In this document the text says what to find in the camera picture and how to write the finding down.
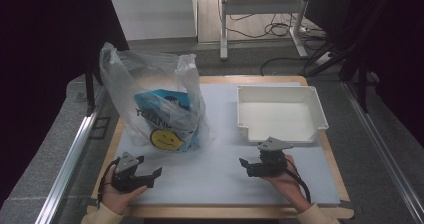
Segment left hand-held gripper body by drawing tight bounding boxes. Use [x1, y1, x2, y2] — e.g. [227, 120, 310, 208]
[110, 151, 155, 194]

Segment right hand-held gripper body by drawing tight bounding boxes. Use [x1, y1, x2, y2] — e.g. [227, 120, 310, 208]
[256, 136, 295, 178]

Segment blue snack pouch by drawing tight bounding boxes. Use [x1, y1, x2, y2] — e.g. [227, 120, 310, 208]
[133, 88, 201, 152]

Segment clear plastic bag smiley print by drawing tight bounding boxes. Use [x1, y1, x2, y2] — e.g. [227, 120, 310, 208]
[99, 42, 214, 153]

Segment person's left hand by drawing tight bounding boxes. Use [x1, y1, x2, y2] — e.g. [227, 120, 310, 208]
[99, 175, 150, 216]

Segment person's right hand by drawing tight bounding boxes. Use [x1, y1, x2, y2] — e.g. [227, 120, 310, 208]
[262, 154, 310, 214]

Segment pale grey table mat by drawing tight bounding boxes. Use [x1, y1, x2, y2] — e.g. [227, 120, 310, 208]
[119, 81, 341, 207]

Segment white plastic box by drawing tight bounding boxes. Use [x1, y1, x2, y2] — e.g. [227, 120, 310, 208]
[236, 85, 330, 144]

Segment wooden table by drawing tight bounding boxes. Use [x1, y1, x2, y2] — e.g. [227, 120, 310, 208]
[87, 75, 355, 220]

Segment black metal stand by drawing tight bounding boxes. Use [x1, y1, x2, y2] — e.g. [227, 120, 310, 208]
[304, 0, 398, 114]
[83, 58, 113, 117]

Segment white power strip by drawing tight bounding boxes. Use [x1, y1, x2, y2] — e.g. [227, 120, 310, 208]
[314, 51, 334, 67]

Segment white panel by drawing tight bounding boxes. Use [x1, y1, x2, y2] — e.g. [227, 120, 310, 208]
[109, 0, 198, 42]

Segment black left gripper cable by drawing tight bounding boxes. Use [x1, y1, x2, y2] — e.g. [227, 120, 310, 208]
[96, 157, 121, 208]

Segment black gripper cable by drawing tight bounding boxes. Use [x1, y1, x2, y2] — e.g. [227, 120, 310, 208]
[283, 158, 312, 204]
[96, 157, 121, 208]

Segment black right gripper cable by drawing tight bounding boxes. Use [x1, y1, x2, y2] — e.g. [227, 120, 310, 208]
[283, 158, 312, 204]

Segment black rectangular frame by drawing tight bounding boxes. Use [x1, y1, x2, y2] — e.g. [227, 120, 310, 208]
[89, 116, 112, 140]

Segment aluminium rail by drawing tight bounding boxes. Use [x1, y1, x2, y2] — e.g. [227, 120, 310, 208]
[34, 85, 109, 224]
[342, 81, 424, 224]

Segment black floor cables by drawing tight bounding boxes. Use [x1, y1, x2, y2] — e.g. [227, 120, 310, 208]
[216, 0, 334, 77]

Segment white metal desk frame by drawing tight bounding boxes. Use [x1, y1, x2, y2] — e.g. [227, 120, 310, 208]
[219, 0, 314, 61]

